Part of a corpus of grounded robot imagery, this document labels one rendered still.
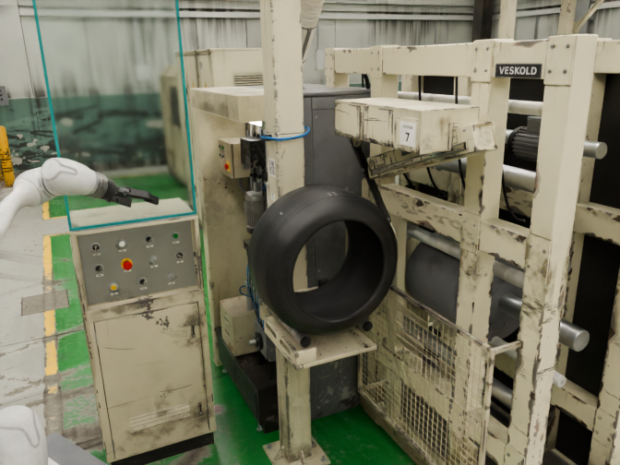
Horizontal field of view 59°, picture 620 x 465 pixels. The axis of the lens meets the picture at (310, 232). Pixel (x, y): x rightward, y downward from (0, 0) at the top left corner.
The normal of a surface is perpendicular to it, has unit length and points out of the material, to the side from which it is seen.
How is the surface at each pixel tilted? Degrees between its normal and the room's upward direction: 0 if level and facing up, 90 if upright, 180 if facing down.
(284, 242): 66
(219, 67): 90
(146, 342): 90
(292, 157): 90
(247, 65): 90
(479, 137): 72
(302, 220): 52
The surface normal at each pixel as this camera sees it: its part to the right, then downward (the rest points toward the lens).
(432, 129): 0.43, 0.26
